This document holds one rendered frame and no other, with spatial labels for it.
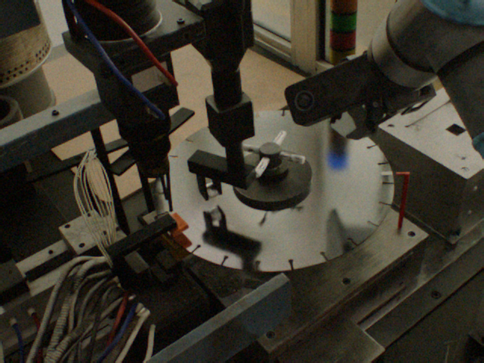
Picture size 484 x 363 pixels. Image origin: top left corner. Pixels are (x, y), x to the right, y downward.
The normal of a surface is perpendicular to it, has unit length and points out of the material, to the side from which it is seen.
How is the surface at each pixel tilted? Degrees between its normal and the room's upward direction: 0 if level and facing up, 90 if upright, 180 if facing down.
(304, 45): 90
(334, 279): 0
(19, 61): 90
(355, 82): 51
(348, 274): 0
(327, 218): 0
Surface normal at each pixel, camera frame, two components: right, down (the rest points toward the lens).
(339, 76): -0.38, 0.00
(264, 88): -0.07, -0.75
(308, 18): -0.80, 0.44
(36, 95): 0.93, 0.17
